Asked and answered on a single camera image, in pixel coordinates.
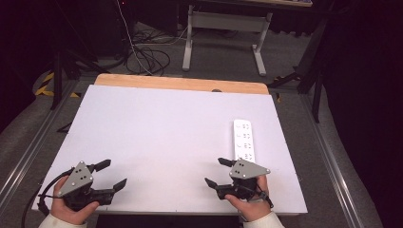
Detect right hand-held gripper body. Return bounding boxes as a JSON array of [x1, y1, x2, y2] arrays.
[[216, 158, 272, 200]]

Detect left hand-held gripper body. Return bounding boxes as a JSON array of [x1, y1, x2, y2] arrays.
[[57, 161, 116, 212]]

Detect white power strip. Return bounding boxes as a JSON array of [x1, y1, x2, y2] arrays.
[[233, 119, 257, 164]]

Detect person's left hand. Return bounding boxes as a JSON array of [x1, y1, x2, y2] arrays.
[[49, 176, 101, 226]]

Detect person's right hand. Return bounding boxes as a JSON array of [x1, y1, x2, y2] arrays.
[[224, 175, 273, 223]]

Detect white board sheet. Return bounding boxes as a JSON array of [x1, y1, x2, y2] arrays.
[[31, 84, 309, 217]]

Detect wooden table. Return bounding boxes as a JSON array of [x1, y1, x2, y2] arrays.
[[93, 73, 271, 96]]

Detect yellow black floor tape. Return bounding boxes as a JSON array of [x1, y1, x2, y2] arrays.
[[34, 71, 81, 99]]

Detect black tripod stand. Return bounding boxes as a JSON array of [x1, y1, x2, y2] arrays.
[[49, 0, 110, 111]]

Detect black metal stand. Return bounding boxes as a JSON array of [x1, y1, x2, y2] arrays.
[[266, 15, 329, 124]]

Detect dark curtain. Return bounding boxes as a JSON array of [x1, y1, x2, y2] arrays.
[[317, 0, 403, 228]]

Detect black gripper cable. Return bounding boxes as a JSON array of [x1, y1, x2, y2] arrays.
[[20, 168, 76, 228]]

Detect aluminium floor rail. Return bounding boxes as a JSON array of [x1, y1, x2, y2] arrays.
[[299, 94, 366, 228], [0, 80, 79, 203]]

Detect black coiled floor cables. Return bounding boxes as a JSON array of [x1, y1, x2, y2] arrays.
[[125, 46, 172, 77]]

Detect white floor cable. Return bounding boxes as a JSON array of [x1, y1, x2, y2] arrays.
[[115, 0, 154, 76]]

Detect white metal desk frame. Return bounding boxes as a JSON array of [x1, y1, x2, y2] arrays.
[[182, 4, 274, 77]]

